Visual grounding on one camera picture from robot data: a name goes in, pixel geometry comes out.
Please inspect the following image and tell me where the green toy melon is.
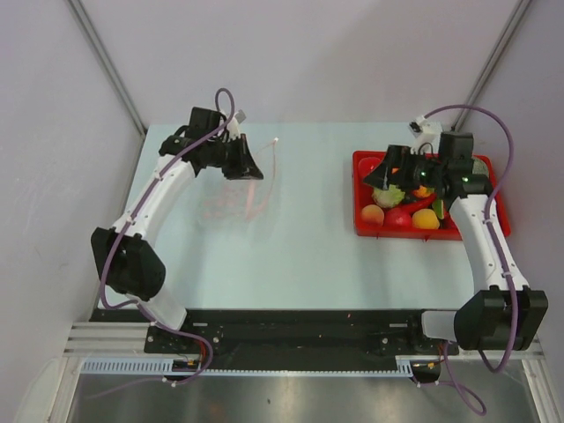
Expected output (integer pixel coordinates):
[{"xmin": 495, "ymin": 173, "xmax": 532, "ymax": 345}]
[{"xmin": 472, "ymin": 157, "xmax": 490, "ymax": 177}]

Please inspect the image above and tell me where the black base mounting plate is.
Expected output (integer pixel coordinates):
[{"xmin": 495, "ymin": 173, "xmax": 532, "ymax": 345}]
[{"xmin": 90, "ymin": 308, "xmax": 459, "ymax": 374}]

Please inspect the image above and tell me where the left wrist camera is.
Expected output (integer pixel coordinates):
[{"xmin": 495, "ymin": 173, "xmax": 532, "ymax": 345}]
[{"xmin": 226, "ymin": 109, "xmax": 246, "ymax": 140}]

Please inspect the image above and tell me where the white slotted cable duct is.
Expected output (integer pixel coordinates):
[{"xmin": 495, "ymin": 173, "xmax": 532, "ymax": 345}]
[{"xmin": 81, "ymin": 355, "xmax": 418, "ymax": 378}]

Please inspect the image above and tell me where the red toy apple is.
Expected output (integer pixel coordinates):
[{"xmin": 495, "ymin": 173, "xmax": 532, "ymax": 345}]
[{"xmin": 358, "ymin": 157, "xmax": 381, "ymax": 179}]

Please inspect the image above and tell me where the red plastic tray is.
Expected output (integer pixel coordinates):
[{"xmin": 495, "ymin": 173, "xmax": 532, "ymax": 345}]
[{"xmin": 352, "ymin": 150, "xmax": 512, "ymax": 242}]

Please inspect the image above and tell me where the aluminium frame rail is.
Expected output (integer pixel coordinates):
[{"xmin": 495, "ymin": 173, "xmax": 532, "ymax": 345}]
[{"xmin": 63, "ymin": 321, "xmax": 153, "ymax": 357}]

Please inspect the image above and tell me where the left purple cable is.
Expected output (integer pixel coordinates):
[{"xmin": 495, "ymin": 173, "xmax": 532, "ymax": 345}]
[{"xmin": 83, "ymin": 87, "xmax": 234, "ymax": 400}]

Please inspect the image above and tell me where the green toy cabbage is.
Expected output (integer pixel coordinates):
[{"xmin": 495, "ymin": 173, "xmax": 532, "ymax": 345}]
[{"xmin": 371, "ymin": 185, "xmax": 405, "ymax": 209}]

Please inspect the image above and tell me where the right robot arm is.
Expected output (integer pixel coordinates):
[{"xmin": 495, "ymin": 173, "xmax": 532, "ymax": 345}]
[{"xmin": 363, "ymin": 132, "xmax": 548, "ymax": 353}]

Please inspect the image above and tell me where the orange-red toy peach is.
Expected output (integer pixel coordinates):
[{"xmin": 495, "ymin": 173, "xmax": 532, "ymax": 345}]
[{"xmin": 360, "ymin": 204, "xmax": 385, "ymax": 226}]

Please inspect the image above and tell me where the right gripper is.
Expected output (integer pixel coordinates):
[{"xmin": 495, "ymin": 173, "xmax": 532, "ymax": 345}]
[{"xmin": 361, "ymin": 145, "xmax": 445, "ymax": 192}]

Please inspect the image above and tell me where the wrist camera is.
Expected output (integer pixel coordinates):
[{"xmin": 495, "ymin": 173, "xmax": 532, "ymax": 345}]
[
  {"xmin": 226, "ymin": 109, "xmax": 246, "ymax": 140},
  {"xmin": 408, "ymin": 115, "xmax": 442, "ymax": 152}
]

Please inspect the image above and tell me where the red toy tomato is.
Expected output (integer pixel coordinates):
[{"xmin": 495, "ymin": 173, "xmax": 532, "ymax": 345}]
[{"xmin": 383, "ymin": 207, "xmax": 412, "ymax": 227}]

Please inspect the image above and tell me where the clear pink-dotted zip bag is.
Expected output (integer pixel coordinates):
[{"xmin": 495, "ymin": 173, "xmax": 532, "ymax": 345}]
[{"xmin": 198, "ymin": 137, "xmax": 279, "ymax": 227}]

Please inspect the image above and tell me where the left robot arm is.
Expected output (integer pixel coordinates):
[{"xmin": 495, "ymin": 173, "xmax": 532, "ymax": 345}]
[{"xmin": 91, "ymin": 108, "xmax": 263, "ymax": 353}]

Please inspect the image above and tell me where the yellow-orange toy apricot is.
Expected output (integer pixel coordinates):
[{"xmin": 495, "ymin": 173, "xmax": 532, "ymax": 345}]
[{"xmin": 412, "ymin": 209, "xmax": 441, "ymax": 230}]

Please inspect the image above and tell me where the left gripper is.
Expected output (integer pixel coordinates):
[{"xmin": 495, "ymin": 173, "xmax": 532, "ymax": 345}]
[{"xmin": 207, "ymin": 134, "xmax": 263, "ymax": 181}]

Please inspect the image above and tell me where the red toy chili pepper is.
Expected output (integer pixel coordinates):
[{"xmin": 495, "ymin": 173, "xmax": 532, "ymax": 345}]
[{"xmin": 402, "ymin": 194, "xmax": 436, "ymax": 215}]

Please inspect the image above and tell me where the orange toy tangerine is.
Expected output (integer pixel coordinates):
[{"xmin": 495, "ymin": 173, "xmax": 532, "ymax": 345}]
[{"xmin": 412, "ymin": 185, "xmax": 434, "ymax": 199}]

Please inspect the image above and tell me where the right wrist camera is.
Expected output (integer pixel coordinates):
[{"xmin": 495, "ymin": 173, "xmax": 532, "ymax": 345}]
[{"xmin": 408, "ymin": 115, "xmax": 442, "ymax": 152}]

